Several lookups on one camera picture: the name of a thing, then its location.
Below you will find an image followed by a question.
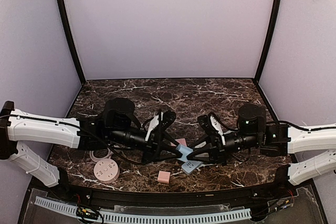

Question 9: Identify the right grey cable duct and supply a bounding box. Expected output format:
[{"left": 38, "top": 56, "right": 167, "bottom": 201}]
[{"left": 101, "top": 209, "right": 251, "bottom": 224}]

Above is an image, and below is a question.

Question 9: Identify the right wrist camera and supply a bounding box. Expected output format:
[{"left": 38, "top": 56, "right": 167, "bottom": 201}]
[{"left": 197, "top": 112, "right": 225, "bottom": 141}]

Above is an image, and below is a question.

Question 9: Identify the pink cube socket adapter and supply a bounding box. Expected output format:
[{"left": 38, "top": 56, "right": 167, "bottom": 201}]
[{"left": 171, "top": 138, "right": 187, "bottom": 146}]

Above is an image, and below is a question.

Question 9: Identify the left grey cable duct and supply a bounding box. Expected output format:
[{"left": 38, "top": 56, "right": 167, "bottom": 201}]
[{"left": 34, "top": 196, "right": 77, "bottom": 217}]

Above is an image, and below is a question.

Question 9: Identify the left black frame post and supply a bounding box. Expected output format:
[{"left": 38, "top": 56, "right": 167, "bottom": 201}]
[{"left": 56, "top": 0, "right": 86, "bottom": 86}]

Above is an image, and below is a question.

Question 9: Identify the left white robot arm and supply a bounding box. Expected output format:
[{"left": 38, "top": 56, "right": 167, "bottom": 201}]
[{"left": 1, "top": 98, "right": 183, "bottom": 188}]

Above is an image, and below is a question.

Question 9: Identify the black front rail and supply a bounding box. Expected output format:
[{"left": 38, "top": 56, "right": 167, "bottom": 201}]
[{"left": 29, "top": 178, "right": 312, "bottom": 209}]

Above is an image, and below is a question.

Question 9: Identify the small circuit board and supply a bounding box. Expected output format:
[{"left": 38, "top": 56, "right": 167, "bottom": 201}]
[{"left": 76, "top": 207, "right": 99, "bottom": 219}]

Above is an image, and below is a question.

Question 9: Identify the blue power strip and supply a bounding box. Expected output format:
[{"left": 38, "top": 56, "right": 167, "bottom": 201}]
[{"left": 181, "top": 161, "right": 204, "bottom": 175}]

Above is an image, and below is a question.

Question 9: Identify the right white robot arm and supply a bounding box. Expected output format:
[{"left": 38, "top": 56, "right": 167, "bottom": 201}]
[{"left": 187, "top": 103, "right": 335, "bottom": 186}]

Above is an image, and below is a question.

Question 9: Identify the blue charger plug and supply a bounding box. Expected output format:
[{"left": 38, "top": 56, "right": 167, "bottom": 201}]
[{"left": 176, "top": 144, "right": 193, "bottom": 162}]

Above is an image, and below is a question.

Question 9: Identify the black frame post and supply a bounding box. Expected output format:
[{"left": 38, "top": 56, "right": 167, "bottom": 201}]
[
  {"left": 56, "top": 0, "right": 86, "bottom": 86},
  {"left": 254, "top": 0, "right": 281, "bottom": 85}
]

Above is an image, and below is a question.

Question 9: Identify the right black frame post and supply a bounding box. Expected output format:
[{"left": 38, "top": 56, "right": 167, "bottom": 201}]
[{"left": 254, "top": 0, "right": 281, "bottom": 85}]

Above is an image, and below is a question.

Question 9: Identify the pink charger plug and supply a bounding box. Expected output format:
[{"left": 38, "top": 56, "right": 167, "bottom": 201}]
[{"left": 157, "top": 170, "right": 171, "bottom": 184}]

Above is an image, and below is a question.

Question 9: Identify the grey cable duct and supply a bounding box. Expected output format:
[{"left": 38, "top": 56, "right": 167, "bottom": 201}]
[
  {"left": 101, "top": 209, "right": 251, "bottom": 224},
  {"left": 34, "top": 196, "right": 77, "bottom": 217}
]

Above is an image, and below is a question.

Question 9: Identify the pink round power socket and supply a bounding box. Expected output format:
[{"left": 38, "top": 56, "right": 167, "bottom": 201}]
[{"left": 93, "top": 159, "right": 120, "bottom": 184}]

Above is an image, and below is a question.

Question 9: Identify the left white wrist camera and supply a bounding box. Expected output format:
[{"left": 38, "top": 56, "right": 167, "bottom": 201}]
[{"left": 145, "top": 110, "right": 176, "bottom": 142}]

